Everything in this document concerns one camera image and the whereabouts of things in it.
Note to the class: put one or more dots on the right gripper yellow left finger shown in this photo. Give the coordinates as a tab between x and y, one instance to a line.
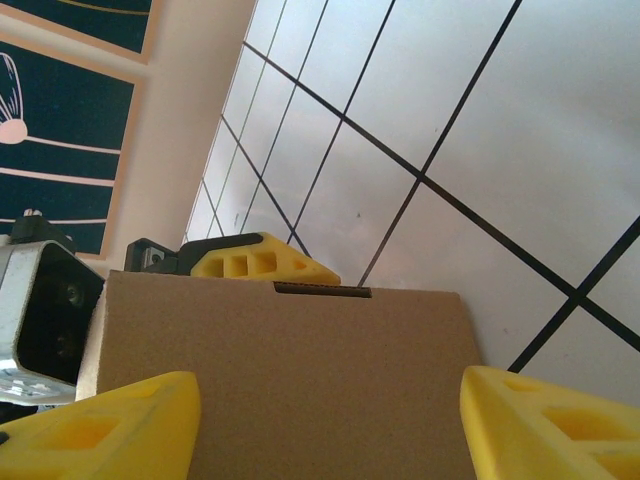
100	440

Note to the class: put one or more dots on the brown cardboard paper box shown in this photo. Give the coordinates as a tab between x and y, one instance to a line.
300	380

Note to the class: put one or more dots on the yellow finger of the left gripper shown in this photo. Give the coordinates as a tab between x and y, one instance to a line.
260	262

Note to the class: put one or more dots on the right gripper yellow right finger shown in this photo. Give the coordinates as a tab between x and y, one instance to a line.
550	430

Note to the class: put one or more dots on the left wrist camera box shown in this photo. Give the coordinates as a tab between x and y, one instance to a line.
45	320

